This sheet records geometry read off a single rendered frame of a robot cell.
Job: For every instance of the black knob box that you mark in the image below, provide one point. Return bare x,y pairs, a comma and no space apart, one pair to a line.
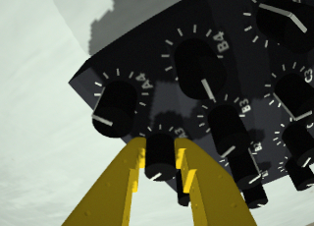
162,80

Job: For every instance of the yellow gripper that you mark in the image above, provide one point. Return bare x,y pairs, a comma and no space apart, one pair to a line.
214,196

